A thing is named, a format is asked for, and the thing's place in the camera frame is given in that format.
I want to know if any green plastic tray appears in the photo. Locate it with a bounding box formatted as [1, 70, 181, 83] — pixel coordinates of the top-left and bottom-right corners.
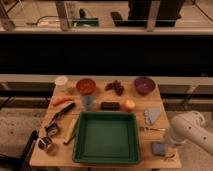
[72, 112, 141, 165]

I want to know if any red bowl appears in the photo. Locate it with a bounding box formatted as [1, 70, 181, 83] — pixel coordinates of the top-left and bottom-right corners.
[76, 78, 96, 95]

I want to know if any black handled knife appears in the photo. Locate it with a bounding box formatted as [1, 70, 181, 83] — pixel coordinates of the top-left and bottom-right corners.
[49, 102, 76, 124]

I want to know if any blue folded cloth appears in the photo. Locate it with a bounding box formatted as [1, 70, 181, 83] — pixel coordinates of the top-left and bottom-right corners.
[144, 108, 161, 125]

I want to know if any bunch of dark grapes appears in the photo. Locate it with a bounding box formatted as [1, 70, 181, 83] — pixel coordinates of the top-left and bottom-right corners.
[105, 80, 124, 96]

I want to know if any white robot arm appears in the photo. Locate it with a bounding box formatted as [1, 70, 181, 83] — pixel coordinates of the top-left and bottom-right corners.
[163, 111, 213, 157]

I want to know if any dark brown block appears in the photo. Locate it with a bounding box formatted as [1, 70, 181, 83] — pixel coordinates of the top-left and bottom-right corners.
[101, 102, 120, 111]

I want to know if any round metal tin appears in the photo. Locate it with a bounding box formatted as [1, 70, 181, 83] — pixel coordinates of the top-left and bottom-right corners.
[38, 137, 54, 153]

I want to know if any blue sponge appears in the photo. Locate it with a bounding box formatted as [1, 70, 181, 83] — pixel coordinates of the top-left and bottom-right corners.
[151, 142, 166, 157]

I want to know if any metal fork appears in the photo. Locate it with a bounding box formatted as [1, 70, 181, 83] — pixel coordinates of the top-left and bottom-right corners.
[139, 127, 166, 131]

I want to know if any orange carrot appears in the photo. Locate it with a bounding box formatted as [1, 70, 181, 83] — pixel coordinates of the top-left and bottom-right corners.
[52, 97, 73, 107]

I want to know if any purple bowl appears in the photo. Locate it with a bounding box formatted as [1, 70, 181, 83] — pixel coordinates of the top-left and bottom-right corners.
[134, 77, 156, 95]

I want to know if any red yellow apple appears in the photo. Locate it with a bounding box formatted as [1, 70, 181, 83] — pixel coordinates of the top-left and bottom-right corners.
[123, 100, 135, 112]

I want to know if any small black metal cup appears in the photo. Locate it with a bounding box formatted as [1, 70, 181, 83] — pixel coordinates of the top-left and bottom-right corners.
[45, 123, 60, 137]

